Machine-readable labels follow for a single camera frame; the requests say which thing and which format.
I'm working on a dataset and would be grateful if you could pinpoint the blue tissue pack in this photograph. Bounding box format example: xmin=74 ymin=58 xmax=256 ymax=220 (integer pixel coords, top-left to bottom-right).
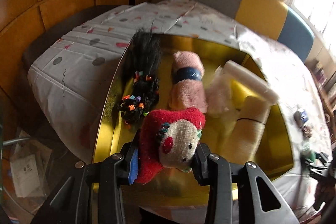
xmin=293 ymin=109 xmax=308 ymax=128

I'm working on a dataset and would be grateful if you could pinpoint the white sponge block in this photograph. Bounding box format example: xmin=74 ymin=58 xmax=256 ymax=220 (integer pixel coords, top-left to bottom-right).
xmin=224 ymin=60 xmax=279 ymax=105

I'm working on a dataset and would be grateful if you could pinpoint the patterned white tablecloth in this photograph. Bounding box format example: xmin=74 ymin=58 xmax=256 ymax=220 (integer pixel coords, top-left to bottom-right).
xmin=28 ymin=0 xmax=331 ymax=222

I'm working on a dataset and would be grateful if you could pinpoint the gold box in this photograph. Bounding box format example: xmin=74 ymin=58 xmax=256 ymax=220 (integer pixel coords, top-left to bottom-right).
xmin=91 ymin=33 xmax=294 ymax=199

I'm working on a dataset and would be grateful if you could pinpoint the white fluffy cloth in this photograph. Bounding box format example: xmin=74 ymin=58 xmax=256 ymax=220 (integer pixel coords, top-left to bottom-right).
xmin=206 ymin=65 xmax=237 ymax=118

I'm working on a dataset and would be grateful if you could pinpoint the yellow sofa cushion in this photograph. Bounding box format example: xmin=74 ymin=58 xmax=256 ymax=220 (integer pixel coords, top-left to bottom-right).
xmin=235 ymin=0 xmax=289 ymax=41

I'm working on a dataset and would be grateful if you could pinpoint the red knitted sock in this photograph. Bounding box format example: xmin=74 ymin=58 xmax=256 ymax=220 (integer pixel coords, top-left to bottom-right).
xmin=135 ymin=107 xmax=206 ymax=185

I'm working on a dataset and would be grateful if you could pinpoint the cream mesh cloth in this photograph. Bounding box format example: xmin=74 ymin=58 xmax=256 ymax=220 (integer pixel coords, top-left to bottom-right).
xmin=219 ymin=94 xmax=271 ymax=161

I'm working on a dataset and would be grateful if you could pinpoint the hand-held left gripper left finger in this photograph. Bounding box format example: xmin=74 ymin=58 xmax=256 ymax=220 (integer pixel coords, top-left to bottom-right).
xmin=31 ymin=140 xmax=140 ymax=224

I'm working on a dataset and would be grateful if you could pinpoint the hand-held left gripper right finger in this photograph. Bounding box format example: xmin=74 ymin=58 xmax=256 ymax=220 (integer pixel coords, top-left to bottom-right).
xmin=193 ymin=143 xmax=300 ymax=224

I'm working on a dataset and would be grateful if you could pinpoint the blue sofa cushion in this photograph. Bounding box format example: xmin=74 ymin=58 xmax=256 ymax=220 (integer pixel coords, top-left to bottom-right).
xmin=277 ymin=7 xmax=314 ymax=63

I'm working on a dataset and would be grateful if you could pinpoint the black hairpiece with coloured beads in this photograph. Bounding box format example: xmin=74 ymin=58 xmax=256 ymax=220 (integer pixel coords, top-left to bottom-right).
xmin=117 ymin=22 xmax=162 ymax=125

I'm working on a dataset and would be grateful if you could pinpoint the blue band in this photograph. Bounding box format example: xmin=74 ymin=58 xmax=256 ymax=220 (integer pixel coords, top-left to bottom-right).
xmin=175 ymin=67 xmax=203 ymax=82

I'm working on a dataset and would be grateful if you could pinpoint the pink fluffy roll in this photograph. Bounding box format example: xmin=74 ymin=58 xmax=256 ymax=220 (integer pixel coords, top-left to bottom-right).
xmin=168 ymin=51 xmax=208 ymax=113

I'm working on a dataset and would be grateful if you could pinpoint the white paper sheet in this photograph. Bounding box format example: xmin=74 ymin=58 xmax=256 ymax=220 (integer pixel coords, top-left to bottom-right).
xmin=10 ymin=154 xmax=41 ymax=197

